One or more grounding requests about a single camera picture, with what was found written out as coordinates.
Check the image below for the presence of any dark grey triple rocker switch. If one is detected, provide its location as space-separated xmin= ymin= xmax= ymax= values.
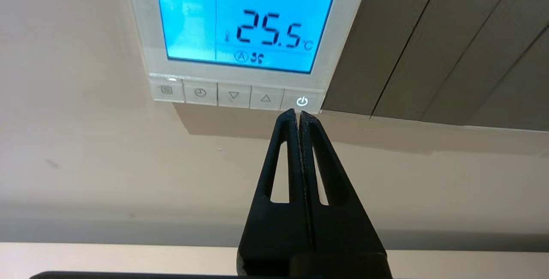
xmin=321 ymin=0 xmax=549 ymax=126

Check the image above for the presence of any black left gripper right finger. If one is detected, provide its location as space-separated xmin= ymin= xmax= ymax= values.
xmin=299 ymin=111 xmax=387 ymax=255

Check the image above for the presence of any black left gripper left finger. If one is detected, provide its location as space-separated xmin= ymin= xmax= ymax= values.
xmin=237 ymin=108 xmax=313 ymax=277

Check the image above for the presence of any white wall thermostat panel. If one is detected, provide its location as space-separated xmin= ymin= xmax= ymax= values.
xmin=124 ymin=0 xmax=373 ymax=114

